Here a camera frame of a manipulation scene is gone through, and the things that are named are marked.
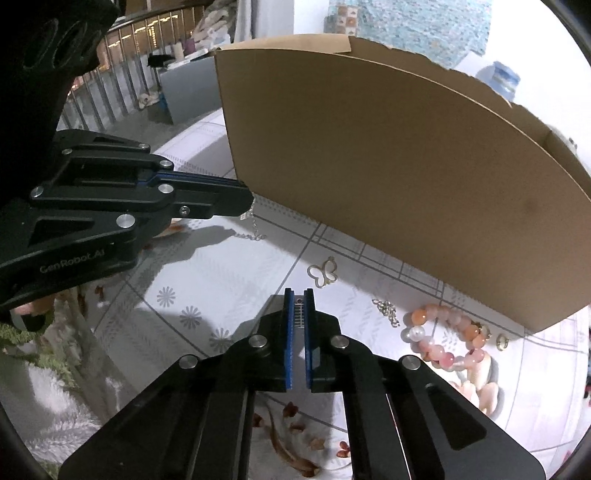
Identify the floral tablecloth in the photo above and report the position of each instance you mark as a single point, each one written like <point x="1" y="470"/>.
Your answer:
<point x="207" y="277"/>

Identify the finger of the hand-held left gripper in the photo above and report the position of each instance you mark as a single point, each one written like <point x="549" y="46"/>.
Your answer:
<point x="207" y="201"/>
<point x="106" y="161"/>

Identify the metal railing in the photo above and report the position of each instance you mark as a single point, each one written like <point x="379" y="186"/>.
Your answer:
<point x="152" y="16"/>

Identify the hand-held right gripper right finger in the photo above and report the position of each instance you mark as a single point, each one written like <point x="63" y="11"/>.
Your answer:
<point x="308" y="341"/>

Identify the person's left hand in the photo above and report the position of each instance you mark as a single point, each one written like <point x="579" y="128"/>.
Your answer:
<point x="32" y="307"/>

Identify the brown cardboard box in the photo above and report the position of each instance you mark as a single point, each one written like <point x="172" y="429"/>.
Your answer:
<point x="392" y="161"/>

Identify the teal patterned wall cloth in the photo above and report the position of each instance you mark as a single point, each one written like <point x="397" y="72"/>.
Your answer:
<point x="415" y="23"/>

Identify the blue water dispenser bottle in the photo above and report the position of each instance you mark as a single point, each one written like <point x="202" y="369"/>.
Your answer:
<point x="498" y="78"/>

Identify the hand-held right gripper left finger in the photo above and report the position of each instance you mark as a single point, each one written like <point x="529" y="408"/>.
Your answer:
<point x="290" y="341"/>

